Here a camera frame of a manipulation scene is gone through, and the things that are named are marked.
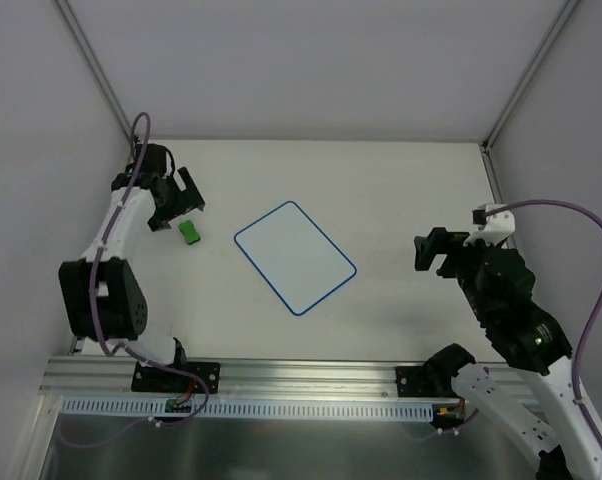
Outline green whiteboard eraser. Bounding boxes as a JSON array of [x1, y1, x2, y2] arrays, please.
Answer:
[[178, 219, 201, 245]]

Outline blue-framed small whiteboard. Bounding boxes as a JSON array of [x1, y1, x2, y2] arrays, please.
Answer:
[[234, 200, 358, 317]]

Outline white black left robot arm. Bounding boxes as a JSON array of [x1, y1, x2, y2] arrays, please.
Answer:
[[58, 143, 205, 391]]

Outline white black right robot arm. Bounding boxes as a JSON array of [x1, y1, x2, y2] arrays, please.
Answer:
[[406, 227, 602, 479]]

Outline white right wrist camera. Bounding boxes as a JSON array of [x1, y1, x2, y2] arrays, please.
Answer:
[[463, 204, 516, 247]]

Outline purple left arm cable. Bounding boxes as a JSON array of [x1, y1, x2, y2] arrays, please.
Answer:
[[53, 111, 211, 449]]

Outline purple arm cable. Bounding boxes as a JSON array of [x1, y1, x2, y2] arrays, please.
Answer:
[[53, 111, 211, 449], [405, 198, 602, 474]]

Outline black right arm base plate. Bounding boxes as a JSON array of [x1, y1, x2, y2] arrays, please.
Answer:
[[394, 364, 457, 398]]

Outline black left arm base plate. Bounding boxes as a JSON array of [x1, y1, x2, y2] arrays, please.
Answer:
[[130, 361, 221, 395]]

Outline aluminium corner frame post left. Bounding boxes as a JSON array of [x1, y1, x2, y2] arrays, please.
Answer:
[[51, 0, 132, 141]]

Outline aluminium corner frame post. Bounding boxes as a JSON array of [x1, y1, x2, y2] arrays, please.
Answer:
[[481, 0, 582, 153], [51, 0, 132, 141]]

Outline aluminium front rail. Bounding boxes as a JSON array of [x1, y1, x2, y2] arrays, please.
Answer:
[[38, 355, 420, 401]]

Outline white slotted cable duct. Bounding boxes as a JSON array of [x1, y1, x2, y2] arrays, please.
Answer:
[[60, 396, 435, 423]]

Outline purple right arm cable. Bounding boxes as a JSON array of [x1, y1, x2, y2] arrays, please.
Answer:
[[405, 198, 602, 474]]

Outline aluminium corner frame post right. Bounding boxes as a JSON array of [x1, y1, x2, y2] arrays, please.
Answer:
[[481, 0, 582, 153]]

